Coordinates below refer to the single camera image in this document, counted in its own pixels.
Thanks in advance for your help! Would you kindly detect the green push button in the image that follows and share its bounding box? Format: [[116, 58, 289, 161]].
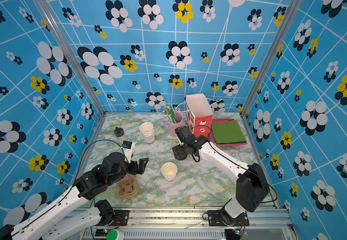
[[106, 229, 125, 240]]

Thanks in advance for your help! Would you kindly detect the clear jar black lid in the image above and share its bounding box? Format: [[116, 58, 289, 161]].
[[114, 127, 127, 145]]

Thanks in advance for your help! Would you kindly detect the pink straw holder cup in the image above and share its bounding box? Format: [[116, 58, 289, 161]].
[[168, 112, 183, 138]]

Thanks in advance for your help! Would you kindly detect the red white paper gift bag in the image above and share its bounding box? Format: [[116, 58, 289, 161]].
[[179, 93, 222, 137]]

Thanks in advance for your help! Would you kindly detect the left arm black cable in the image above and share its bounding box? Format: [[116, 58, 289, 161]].
[[74, 138, 126, 181]]

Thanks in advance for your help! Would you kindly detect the green wrapped straws bundle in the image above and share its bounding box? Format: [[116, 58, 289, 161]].
[[163, 105, 179, 124]]

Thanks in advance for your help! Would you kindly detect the aluminium frame post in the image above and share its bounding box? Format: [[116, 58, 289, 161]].
[[241, 0, 302, 117], [33, 1, 105, 118]]

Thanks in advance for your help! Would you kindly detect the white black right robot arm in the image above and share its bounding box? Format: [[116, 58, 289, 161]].
[[172, 127, 270, 226]]

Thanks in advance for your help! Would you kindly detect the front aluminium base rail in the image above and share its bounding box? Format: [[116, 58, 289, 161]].
[[80, 206, 298, 240]]

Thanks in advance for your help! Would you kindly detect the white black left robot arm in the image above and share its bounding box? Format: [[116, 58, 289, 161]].
[[0, 152, 149, 240]]

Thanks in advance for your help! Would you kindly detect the white paper coffee cup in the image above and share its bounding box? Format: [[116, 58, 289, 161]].
[[161, 162, 177, 182]]

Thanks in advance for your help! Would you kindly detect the right aluminium frame post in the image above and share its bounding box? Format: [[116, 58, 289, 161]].
[[241, 0, 302, 117]]

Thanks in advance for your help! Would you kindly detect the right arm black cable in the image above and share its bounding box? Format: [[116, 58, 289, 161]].
[[191, 124, 278, 204]]

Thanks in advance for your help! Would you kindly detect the stack of white paper cups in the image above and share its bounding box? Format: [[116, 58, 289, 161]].
[[139, 122, 155, 145]]

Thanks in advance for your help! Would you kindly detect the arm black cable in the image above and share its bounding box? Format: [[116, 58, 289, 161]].
[[191, 124, 278, 204], [74, 138, 126, 181]]

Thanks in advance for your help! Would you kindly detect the left aluminium frame post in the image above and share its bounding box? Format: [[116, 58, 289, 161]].
[[33, 1, 105, 118]]

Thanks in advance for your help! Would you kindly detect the brown pulp cup carrier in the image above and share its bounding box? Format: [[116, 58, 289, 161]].
[[116, 174, 139, 200]]

